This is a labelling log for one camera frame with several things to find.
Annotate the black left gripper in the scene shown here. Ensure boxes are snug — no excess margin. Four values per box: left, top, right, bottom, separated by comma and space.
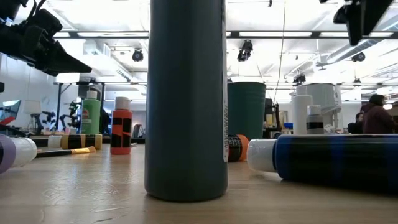
0, 23, 93, 77

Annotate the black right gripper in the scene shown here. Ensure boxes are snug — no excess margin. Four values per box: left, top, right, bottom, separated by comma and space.
333, 0, 394, 47

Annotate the green paint bottle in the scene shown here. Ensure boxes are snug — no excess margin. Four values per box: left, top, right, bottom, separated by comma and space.
80, 90, 102, 135

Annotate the yellow paint bottle black label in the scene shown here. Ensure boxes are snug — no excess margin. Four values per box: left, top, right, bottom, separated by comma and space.
47, 133, 103, 151

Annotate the white paint bottle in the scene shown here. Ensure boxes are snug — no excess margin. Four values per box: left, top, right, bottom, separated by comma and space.
292, 85, 313, 135

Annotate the small grey paint bottle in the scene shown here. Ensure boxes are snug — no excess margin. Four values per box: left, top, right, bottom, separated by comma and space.
306, 105, 325, 135

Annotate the tall dark grey paint bottle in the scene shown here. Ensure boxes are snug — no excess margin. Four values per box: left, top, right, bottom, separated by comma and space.
144, 0, 229, 202

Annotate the blue paint bottle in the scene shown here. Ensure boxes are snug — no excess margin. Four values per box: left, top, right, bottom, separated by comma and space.
247, 133, 398, 195

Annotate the dark green plastic cup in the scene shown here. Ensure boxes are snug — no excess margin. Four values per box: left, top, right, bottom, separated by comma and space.
227, 81, 267, 141

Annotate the red-orange paint bottle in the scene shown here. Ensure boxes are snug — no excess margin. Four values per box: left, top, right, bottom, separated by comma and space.
110, 96, 133, 156

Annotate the purple paint bottle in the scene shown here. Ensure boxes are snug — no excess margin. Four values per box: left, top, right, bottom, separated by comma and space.
0, 133, 38, 174

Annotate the orange paint bottle black label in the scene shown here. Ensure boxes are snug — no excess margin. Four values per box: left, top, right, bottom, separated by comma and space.
228, 134, 249, 162

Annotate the background computer monitor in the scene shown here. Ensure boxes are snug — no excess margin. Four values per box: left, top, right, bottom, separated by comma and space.
0, 99, 22, 125

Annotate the person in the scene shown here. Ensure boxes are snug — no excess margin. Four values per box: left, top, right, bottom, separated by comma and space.
347, 111, 364, 134
99, 108, 112, 135
360, 93, 398, 134

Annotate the black paintbrush yellow ferrule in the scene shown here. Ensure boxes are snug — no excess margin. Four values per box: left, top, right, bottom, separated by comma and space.
35, 146, 97, 159

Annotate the black overhead frame beam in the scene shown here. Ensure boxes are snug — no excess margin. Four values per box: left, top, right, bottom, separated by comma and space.
52, 30, 398, 40

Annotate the silver slanted ceiling duct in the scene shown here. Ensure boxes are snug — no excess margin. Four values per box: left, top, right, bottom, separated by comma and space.
323, 18, 398, 65

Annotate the black neighbouring rig frame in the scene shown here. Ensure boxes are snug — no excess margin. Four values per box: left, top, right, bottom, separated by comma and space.
53, 80, 147, 133

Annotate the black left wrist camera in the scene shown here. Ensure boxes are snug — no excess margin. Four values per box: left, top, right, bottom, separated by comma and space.
26, 8, 63, 34

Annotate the thin hanging cable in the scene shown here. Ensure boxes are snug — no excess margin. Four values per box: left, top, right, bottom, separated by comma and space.
272, 0, 287, 103

